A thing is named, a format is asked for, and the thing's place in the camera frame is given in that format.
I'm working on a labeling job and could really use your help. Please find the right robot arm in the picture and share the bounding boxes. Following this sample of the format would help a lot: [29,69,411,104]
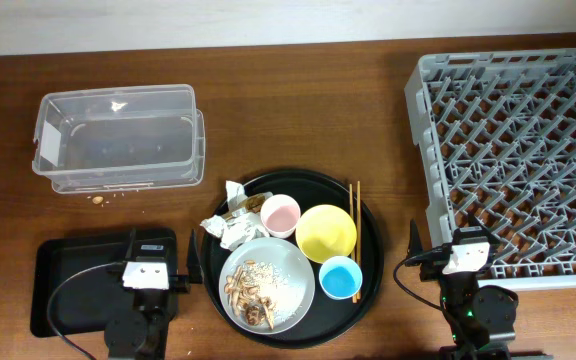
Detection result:
[401,214,519,359]

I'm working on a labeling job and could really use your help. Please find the left wooden chopstick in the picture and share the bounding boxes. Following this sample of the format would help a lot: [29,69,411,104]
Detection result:
[348,183,358,304]

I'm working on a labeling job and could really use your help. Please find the round black serving tray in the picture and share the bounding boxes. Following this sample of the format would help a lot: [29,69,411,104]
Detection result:
[201,169,384,349]

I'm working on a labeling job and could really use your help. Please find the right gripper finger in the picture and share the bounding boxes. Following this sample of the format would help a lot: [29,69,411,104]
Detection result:
[468,213,501,245]
[407,219,424,258]

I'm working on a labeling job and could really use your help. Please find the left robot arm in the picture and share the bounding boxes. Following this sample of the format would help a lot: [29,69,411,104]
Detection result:
[104,231,203,359]

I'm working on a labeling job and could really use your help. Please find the blue cup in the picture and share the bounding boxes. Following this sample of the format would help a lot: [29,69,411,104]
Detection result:
[319,256,363,300]

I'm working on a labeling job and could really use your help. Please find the white napkin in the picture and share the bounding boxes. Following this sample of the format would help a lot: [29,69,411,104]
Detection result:
[200,213,270,251]
[225,180,248,211]

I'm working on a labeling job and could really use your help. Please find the brown snack wrapper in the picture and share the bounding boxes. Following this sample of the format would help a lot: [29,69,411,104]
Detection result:
[222,192,273,221]

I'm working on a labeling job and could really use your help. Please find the grey dishwasher rack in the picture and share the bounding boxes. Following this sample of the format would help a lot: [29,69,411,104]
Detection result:
[404,48,576,291]

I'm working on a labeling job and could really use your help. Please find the clear plastic waste bin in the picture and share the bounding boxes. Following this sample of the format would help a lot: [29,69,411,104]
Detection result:
[32,84,206,194]

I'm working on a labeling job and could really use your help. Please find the grey plate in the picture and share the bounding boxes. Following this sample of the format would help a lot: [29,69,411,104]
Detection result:
[218,237,316,336]

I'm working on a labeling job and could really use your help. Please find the pink cup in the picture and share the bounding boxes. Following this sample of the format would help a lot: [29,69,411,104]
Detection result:
[260,194,301,239]

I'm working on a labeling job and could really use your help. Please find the right wooden chopstick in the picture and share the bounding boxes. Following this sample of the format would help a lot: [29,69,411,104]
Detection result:
[354,181,362,303]

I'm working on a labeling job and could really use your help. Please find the wooden chopstick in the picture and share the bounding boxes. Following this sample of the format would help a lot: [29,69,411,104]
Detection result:
[348,183,358,304]
[354,181,362,303]

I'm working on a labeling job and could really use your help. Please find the yellow bowl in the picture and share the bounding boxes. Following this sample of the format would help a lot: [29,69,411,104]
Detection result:
[295,204,357,264]

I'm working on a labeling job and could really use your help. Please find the food leftovers on plate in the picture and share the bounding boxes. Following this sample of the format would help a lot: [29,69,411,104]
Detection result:
[222,259,306,330]

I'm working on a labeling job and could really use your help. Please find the black rectangular tray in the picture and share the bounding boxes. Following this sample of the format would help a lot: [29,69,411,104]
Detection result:
[29,227,180,339]

